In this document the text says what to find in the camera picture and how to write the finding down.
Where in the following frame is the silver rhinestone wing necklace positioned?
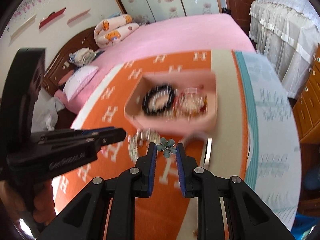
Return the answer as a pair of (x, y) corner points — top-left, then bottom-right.
(127, 129), (161, 164)

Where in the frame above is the blue flower brooch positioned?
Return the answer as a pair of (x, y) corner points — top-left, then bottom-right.
(156, 137), (177, 158)

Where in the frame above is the white pearl necklace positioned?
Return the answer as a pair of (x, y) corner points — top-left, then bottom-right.
(170, 87), (208, 120)

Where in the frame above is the red string bracelet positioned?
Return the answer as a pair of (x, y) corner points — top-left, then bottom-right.
(173, 89), (196, 113)

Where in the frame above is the black bead bracelet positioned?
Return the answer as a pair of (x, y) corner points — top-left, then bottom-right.
(141, 83), (177, 118)

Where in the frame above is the pink jewelry tray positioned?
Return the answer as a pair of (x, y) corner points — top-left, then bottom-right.
(124, 69), (217, 135)

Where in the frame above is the left hand orange glove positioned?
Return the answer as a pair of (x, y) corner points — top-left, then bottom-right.
(0, 178), (57, 230)

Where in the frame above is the orange H pattern blanket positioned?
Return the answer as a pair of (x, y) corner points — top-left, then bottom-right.
(51, 49), (251, 240)

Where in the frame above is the white tree pattern tablecloth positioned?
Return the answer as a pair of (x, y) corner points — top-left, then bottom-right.
(234, 51), (302, 229)

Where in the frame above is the white pillow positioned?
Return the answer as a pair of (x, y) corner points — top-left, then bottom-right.
(63, 66), (99, 102)

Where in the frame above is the dark wooden headboard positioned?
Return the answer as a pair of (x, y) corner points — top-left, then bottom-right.
(42, 27), (98, 96)

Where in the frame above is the blue plastic stool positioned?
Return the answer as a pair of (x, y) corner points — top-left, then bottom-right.
(291, 212), (319, 239)

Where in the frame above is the folded clothes pile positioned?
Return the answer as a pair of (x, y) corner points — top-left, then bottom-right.
(68, 48), (98, 67)

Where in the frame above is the wooden desk with drawers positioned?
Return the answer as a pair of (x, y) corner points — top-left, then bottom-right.
(293, 48), (320, 145)

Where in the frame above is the pink bed sheet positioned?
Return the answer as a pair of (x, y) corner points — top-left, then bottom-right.
(54, 14), (255, 114)

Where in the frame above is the bear print rolled quilt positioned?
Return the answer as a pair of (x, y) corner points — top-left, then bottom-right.
(93, 14), (139, 48)

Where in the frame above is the white lace furniture cover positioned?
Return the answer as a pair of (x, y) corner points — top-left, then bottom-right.
(249, 0), (319, 99)

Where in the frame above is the white wall shelf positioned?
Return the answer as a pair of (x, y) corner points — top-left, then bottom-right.
(10, 14), (37, 43)

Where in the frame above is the pink wall shelf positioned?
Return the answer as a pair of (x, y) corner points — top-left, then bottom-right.
(67, 9), (90, 24)

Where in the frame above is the red wall shelf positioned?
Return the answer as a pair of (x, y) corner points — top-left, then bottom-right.
(39, 7), (66, 29)

